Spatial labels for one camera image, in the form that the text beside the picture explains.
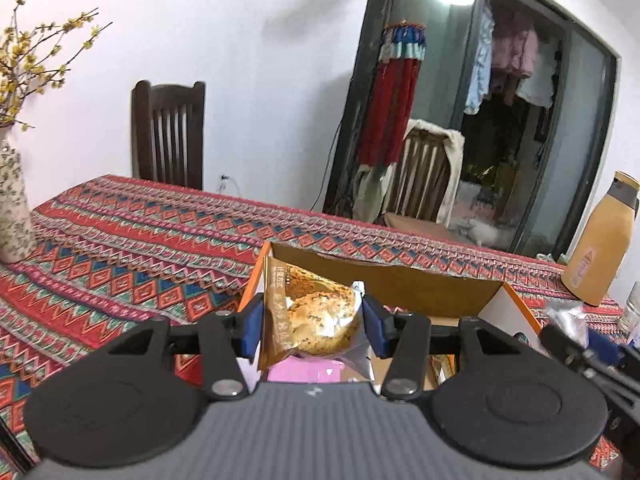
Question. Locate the floral print vase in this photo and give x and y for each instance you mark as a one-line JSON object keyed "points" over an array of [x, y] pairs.
{"points": [[15, 210]]}

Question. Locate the white cat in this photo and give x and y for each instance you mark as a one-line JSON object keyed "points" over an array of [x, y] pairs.
{"points": [[482, 232]]}

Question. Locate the silver snack packet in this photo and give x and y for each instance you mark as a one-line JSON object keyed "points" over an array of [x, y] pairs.
{"points": [[567, 315]]}

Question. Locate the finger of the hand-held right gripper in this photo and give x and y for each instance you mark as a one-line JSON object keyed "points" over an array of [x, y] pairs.
{"points": [[560, 342], [607, 344]]}

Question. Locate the brown cookie snack packet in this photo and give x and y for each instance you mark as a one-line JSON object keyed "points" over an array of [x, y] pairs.
{"points": [[315, 315]]}

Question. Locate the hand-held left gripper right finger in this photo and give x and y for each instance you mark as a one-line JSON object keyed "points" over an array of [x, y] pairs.
{"points": [[375, 325]]}

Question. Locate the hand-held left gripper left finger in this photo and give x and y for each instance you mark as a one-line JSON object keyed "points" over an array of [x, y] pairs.
{"points": [[252, 325]]}

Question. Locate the orange cardboard box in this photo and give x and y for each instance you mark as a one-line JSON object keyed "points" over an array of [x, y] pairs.
{"points": [[425, 285]]}

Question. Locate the white hanging garment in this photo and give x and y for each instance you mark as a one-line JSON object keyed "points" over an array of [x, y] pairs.
{"points": [[535, 92]]}

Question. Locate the chair with draped cloth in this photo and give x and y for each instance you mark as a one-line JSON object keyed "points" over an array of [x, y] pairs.
{"points": [[454, 160]]}

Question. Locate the brown wooden chair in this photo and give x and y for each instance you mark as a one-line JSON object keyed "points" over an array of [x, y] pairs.
{"points": [[425, 175]]}

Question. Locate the yellow thermos jug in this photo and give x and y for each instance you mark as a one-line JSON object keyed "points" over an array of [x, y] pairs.
{"points": [[595, 260]]}

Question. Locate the red patterned tablecloth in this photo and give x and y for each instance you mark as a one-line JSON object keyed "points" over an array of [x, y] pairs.
{"points": [[125, 260]]}

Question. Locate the black framed sliding glass door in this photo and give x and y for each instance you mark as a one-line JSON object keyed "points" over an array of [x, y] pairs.
{"points": [[580, 110]]}

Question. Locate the light blue hanging garment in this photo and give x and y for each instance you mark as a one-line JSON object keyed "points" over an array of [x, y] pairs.
{"points": [[480, 70]]}

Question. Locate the red tassel hanging decoration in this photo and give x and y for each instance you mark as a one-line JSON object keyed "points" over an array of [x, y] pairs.
{"points": [[390, 105]]}

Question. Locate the dark wooden chair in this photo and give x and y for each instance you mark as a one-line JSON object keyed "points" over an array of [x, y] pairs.
{"points": [[167, 130]]}

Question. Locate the white wall socket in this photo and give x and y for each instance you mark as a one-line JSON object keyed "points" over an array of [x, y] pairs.
{"points": [[225, 177]]}

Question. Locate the yellow flower branches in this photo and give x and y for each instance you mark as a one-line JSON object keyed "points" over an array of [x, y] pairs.
{"points": [[30, 65]]}

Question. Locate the pink snack packet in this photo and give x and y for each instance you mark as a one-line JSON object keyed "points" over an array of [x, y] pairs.
{"points": [[310, 372]]}

